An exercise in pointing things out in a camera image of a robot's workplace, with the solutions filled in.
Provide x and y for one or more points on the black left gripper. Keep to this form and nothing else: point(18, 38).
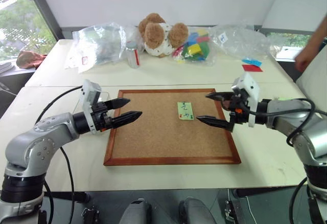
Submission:
point(101, 117)

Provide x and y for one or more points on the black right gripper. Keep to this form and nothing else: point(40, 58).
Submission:
point(238, 111)

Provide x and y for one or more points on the person's bare forearm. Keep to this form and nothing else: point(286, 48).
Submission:
point(318, 34)

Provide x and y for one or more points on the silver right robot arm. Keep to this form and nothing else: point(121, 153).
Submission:
point(293, 117)

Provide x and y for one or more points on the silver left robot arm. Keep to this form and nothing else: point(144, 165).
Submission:
point(33, 144)

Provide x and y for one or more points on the green paper card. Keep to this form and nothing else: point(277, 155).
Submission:
point(185, 110)

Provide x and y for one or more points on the wood-framed cork board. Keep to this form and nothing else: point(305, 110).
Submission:
point(158, 137)

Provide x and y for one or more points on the person's bare hand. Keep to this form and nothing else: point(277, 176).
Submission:
point(303, 59)

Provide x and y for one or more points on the red card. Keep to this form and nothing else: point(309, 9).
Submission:
point(252, 68)

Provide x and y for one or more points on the clear jar with red label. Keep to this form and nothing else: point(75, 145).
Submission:
point(133, 55)

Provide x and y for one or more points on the blue card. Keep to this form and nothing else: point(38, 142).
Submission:
point(251, 62)

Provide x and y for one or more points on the bag of coloured blocks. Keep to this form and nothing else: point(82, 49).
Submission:
point(195, 47)

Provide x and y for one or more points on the clear plastic bag, red label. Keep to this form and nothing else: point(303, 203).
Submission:
point(99, 45)

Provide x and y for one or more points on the clear plastic bag, white label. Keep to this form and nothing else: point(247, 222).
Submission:
point(240, 42)

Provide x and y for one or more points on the brown and white plush toy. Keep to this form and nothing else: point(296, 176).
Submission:
point(155, 34)

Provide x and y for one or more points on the black table clamp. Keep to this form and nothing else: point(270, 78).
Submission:
point(232, 212)
point(90, 215)

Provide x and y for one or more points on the reddish brown cloth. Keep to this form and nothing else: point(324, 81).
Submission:
point(29, 59)

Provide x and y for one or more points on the white paper stack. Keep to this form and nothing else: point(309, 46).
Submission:
point(6, 66)

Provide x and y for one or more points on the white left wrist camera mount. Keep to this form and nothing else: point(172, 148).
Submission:
point(89, 91)

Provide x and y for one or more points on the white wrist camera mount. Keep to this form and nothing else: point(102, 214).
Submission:
point(251, 88)
point(89, 91)

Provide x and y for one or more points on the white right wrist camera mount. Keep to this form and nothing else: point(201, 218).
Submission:
point(251, 88)

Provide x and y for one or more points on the black window frame post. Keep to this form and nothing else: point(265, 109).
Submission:
point(43, 6)

